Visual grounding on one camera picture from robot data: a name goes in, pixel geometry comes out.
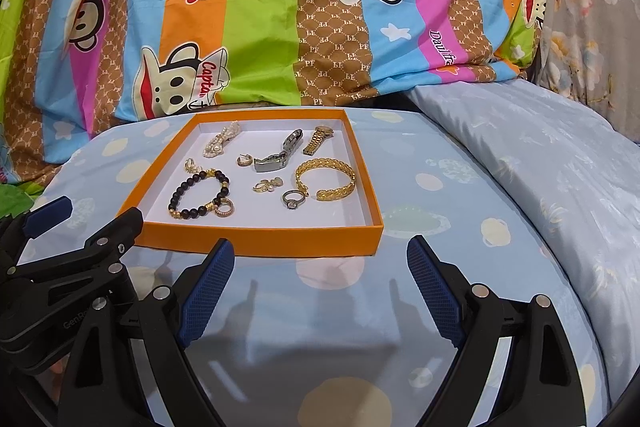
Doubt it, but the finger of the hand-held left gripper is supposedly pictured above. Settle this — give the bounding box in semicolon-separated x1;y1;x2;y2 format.
0;196;73;263
10;207;145;294

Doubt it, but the silver wristwatch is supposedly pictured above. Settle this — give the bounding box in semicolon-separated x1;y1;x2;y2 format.
252;128;305;172

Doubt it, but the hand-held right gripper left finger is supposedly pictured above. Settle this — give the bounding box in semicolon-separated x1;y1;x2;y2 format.
57;238;236;427

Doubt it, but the pearl bracelet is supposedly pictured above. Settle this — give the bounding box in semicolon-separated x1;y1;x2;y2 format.
202;121;241;159

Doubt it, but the gold chain-pattern bangle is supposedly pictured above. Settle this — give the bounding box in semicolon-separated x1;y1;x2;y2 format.
293;158;357;202

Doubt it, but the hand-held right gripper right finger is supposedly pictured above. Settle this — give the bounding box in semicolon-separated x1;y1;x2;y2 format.
406;237;608;427

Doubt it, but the striped cartoon printed blanket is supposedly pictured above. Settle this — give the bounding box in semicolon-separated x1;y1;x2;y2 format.
0;0;551;182

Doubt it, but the black bead bracelet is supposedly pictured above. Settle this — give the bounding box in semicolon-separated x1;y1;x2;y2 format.
167;168;232;219

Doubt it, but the gold wristwatch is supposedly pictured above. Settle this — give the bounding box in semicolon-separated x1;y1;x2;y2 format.
302;125;335;156

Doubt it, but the gold pearl brooch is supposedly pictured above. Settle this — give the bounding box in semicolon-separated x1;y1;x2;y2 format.
251;177;282;196

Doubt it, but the green cloth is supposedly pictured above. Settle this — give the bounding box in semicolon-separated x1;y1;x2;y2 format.
0;179;36;220

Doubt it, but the orange shallow box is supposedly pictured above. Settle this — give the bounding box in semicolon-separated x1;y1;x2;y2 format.
116;108;385;256

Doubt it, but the blue dotted cloth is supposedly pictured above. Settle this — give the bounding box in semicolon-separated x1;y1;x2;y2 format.
15;107;608;427

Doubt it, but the light blue pillow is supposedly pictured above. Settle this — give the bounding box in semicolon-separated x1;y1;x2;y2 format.
405;79;640;388

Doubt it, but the grey floral cloth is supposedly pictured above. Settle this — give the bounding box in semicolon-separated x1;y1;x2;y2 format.
535;0;640;132

